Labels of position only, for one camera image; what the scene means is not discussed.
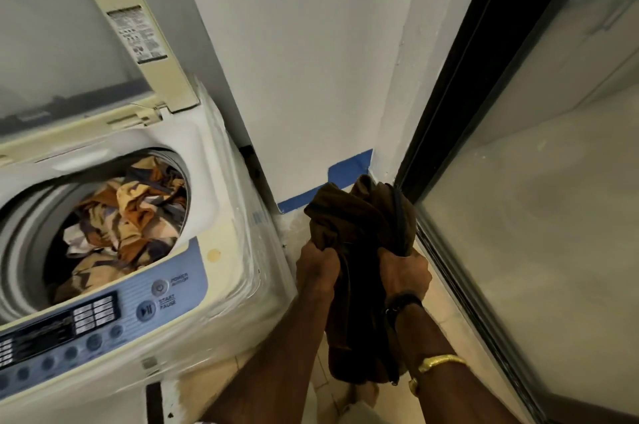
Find cream blue washing machine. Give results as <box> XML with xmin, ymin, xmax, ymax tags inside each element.
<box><xmin>0</xmin><ymin>0</ymin><xmax>300</xmax><ymax>424</ymax></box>

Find person's right foot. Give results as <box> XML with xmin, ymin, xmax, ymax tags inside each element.
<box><xmin>347</xmin><ymin>381</ymin><xmax>380</xmax><ymax>409</ymax></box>

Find glass-windowed washing machine lid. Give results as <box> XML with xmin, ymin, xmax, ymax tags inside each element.
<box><xmin>0</xmin><ymin>0</ymin><xmax>200</xmax><ymax>168</ymax></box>

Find person's right hand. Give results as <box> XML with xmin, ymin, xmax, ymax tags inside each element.
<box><xmin>377</xmin><ymin>246</ymin><xmax>433</xmax><ymax>302</ymax></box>

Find cream trousers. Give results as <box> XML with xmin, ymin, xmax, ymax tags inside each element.
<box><xmin>337</xmin><ymin>402</ymin><xmax>376</xmax><ymax>424</ymax></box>

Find gold bangle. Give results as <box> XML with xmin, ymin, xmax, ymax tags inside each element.
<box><xmin>408</xmin><ymin>353</ymin><xmax>468</xmax><ymax>397</ymax></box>

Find brown garment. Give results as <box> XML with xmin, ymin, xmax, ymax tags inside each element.
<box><xmin>304</xmin><ymin>174</ymin><xmax>418</xmax><ymax>385</ymax></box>

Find person's left hand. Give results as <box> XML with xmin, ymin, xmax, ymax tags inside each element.
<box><xmin>295</xmin><ymin>241</ymin><xmax>341</xmax><ymax>296</ymax></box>

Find black framed glass door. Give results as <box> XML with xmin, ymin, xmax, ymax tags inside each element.
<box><xmin>394</xmin><ymin>0</ymin><xmax>639</xmax><ymax>424</ymax></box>

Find orange patterned bedsheet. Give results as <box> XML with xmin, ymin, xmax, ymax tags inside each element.
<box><xmin>49</xmin><ymin>154</ymin><xmax>188</xmax><ymax>305</ymax></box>

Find person's left forearm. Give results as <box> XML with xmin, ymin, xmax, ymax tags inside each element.
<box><xmin>199</xmin><ymin>286</ymin><xmax>336</xmax><ymax>424</ymax></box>

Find person's right forearm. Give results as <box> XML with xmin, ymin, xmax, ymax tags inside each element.
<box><xmin>394</xmin><ymin>301</ymin><xmax>520</xmax><ymax>424</ymax></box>

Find black thread wristband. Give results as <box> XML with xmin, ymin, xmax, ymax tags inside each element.
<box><xmin>384</xmin><ymin>292</ymin><xmax>424</xmax><ymax>329</ymax></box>

